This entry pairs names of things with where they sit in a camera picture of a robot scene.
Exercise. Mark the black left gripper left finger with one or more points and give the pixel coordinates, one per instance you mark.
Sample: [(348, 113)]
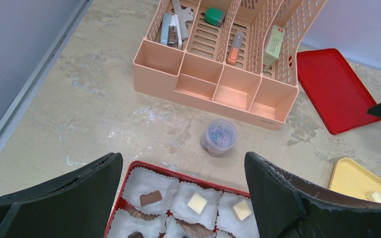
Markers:
[(75, 205)]

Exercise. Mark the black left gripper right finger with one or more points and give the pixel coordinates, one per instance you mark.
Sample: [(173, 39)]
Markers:
[(288, 206)]

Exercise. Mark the white chocolate square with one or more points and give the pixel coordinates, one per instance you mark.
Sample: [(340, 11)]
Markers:
[(241, 210)]

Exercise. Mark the red lid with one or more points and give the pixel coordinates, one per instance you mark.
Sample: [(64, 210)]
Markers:
[(336, 92)]

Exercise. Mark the brown chocolate piece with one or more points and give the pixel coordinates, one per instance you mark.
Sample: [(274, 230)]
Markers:
[(152, 197)]

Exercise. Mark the red chocolate box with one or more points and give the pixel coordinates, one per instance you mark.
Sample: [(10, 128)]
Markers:
[(171, 217)]

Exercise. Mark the white chocolate bar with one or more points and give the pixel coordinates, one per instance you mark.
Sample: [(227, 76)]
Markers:
[(373, 196)]

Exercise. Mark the yellow tray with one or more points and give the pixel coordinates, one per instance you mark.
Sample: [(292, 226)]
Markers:
[(350, 178)]

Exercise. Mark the clear paperclip jar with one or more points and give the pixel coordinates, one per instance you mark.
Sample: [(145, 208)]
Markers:
[(218, 138)]

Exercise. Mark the green small carton box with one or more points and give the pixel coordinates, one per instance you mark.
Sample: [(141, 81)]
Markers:
[(272, 47)]

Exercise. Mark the pink plastic desk organizer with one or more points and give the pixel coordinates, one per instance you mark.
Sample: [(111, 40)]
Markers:
[(198, 74)]

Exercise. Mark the grey stapler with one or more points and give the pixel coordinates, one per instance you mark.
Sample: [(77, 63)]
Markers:
[(170, 31)]

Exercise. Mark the green eraser block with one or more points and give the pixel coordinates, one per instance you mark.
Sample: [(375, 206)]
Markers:
[(214, 16)]

